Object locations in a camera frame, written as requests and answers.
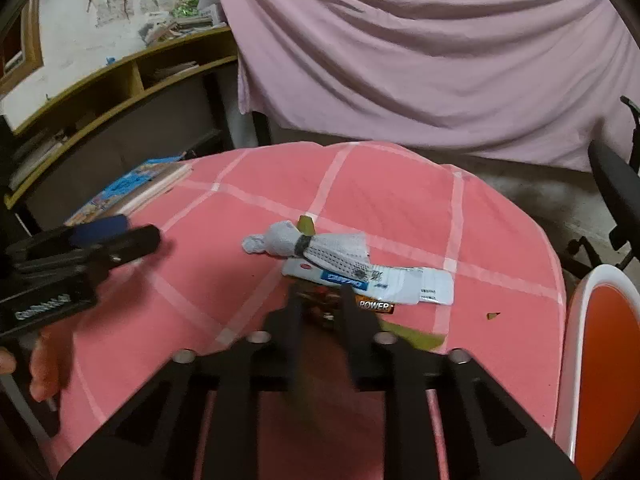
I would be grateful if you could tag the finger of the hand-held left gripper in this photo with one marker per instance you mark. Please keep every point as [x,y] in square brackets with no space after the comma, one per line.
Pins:
[100,227]
[135,242]

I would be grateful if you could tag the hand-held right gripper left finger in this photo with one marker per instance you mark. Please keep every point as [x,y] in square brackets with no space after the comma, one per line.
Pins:
[297,320]

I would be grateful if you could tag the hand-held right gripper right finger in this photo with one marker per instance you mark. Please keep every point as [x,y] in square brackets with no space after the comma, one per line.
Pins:
[350,320]

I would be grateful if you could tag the dark foil snack wrapper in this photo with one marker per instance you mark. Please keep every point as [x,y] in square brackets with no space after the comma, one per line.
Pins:
[375,305]

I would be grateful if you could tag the yellow green wrapper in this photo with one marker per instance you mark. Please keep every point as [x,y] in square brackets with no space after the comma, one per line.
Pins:
[420,340]

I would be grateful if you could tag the white printed wrapper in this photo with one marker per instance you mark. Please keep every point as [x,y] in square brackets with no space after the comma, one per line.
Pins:
[420,287]

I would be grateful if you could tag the grey white sock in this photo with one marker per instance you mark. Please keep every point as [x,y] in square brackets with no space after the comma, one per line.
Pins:
[280,240]

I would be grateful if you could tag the small yellow scrap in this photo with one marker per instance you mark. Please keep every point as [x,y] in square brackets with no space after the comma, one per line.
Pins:
[306,225]

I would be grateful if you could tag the orange bucket with white rim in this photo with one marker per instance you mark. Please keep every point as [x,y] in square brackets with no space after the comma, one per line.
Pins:
[610,360]

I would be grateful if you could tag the person's left hand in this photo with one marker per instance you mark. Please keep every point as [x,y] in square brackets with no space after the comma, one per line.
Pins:
[50,365]

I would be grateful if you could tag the blue illustrated book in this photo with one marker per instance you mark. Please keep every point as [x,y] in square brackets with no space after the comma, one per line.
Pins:
[125,187]

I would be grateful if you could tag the stack of papers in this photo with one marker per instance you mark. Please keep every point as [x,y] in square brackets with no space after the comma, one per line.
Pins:
[35,157]

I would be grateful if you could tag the pink checked tablecloth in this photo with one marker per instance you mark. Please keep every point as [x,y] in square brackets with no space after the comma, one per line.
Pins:
[400,200]

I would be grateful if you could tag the wooden desk shelf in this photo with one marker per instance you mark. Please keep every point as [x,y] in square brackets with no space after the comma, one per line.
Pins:
[137,77]

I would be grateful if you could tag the thin booklets in cubby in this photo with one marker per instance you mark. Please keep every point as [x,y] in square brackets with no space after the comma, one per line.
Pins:
[175,70]

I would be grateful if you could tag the stack of books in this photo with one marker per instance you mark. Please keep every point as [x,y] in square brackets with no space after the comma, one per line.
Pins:
[185,25]

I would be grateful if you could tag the glass candy jar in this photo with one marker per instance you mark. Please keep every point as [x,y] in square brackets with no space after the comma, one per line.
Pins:
[186,4]

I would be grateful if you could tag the hanging pink sheet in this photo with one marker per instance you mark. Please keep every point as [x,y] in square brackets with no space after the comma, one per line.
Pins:
[425,50]

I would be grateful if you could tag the black mesh office chair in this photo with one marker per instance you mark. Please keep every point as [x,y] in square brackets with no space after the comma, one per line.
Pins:
[612,170]

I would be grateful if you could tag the wooden window frame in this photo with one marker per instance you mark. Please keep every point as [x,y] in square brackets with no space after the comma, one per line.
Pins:
[32,45]

